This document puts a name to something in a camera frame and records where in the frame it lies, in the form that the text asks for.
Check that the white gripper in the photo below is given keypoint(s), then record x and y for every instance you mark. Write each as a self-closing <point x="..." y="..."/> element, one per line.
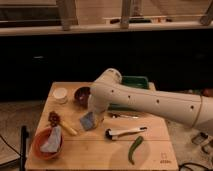
<point x="97" y="107"/>

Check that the blue sponge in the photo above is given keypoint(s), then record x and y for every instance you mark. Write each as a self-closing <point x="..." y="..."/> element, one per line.
<point x="88" y="121"/>

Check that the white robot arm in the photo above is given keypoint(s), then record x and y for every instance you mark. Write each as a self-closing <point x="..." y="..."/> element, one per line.
<point x="191" y="110"/>

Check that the purple bowl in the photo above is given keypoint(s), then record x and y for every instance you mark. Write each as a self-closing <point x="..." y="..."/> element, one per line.
<point x="81" y="96"/>

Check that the orange bowl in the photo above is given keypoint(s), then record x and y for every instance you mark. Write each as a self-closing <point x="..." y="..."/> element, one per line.
<point x="39" y="140"/>

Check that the metal spoon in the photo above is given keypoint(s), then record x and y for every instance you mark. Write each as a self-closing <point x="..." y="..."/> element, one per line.
<point x="115" y="115"/>

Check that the white cup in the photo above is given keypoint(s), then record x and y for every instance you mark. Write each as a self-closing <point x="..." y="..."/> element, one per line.
<point x="60" y="95"/>

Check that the brown yellow toy utensil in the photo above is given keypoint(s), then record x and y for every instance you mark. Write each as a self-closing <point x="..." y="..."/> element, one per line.
<point x="55" y="120"/>

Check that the green plastic tray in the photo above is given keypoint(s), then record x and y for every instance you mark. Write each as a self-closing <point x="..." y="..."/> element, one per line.
<point x="131" y="81"/>

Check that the green chili pepper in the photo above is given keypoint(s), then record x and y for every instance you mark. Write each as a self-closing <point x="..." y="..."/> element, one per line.
<point x="138" y="141"/>

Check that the blue grey cloth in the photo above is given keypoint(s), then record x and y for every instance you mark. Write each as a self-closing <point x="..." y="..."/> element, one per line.
<point x="53" y="142"/>

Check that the black white handled tool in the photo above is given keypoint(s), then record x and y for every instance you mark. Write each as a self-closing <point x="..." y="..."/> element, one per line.
<point x="115" y="134"/>

